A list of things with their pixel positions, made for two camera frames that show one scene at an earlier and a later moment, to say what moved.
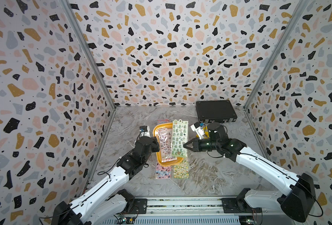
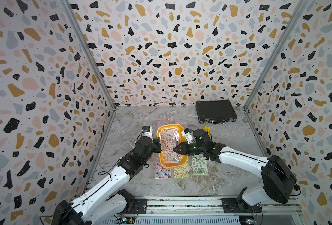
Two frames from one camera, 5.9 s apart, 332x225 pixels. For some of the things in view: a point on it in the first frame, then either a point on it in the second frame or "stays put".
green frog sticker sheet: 179,137 to 199,164
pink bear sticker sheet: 165,140 stays put
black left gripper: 154,142 stays put
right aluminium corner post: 293,21 stays put
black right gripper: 196,143 to 184,150
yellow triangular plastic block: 207,134 stays put
